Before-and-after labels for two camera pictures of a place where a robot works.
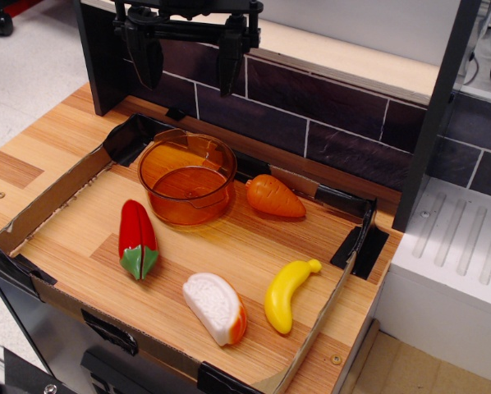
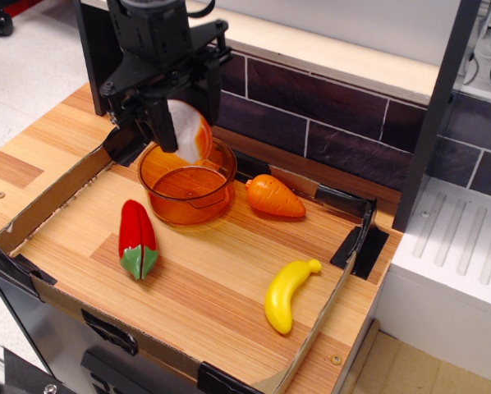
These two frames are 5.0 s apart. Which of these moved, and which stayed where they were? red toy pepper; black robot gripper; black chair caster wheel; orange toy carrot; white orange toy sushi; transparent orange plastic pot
Moved: black robot gripper; white orange toy sushi
Stayed: transparent orange plastic pot; red toy pepper; black chair caster wheel; orange toy carrot
